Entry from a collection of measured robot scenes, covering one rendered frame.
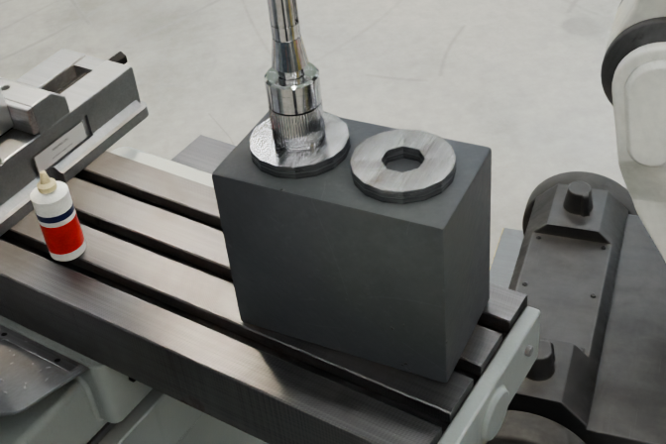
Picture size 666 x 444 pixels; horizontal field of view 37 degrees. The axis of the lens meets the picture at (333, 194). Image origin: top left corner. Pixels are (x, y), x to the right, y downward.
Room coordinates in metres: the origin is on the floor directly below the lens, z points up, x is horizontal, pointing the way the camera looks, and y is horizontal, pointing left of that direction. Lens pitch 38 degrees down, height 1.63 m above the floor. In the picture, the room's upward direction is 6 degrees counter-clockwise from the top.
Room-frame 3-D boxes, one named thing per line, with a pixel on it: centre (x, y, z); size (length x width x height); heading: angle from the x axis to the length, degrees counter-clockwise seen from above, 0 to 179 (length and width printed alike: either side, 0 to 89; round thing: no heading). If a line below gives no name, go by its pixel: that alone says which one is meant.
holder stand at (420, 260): (0.70, -0.02, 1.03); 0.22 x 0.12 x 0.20; 60
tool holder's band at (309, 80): (0.73, 0.02, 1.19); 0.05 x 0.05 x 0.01
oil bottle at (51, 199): (0.84, 0.30, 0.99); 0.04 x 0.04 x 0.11
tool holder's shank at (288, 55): (0.73, 0.02, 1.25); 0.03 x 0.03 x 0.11
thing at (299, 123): (0.73, 0.02, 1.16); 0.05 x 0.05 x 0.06
